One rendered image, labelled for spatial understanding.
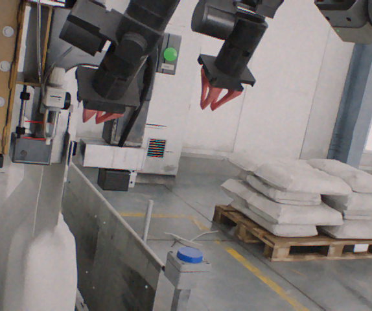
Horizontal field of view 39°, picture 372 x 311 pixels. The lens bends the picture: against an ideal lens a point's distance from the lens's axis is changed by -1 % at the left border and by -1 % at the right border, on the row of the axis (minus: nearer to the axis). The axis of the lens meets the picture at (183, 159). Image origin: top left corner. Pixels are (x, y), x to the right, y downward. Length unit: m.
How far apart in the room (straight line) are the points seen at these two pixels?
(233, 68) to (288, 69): 5.43
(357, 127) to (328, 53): 0.98
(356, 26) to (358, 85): 5.94
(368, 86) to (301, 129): 0.94
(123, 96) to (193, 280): 0.52
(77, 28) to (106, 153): 0.46
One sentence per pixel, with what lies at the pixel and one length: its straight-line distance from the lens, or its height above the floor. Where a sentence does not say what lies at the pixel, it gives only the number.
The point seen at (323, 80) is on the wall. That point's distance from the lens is 6.72.
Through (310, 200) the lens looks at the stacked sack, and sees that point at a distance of 3.91.
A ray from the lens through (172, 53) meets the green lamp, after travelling 1.17.
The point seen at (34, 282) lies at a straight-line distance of 1.24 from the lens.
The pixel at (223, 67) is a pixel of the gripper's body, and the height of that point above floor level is 1.28.
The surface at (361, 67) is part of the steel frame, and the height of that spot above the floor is 1.53.
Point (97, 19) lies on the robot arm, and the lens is 0.77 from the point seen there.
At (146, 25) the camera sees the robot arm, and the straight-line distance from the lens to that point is 0.70.
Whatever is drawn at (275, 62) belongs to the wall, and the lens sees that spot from 6.26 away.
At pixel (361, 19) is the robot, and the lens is 0.98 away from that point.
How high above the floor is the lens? 1.29
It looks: 11 degrees down
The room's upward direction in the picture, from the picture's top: 11 degrees clockwise
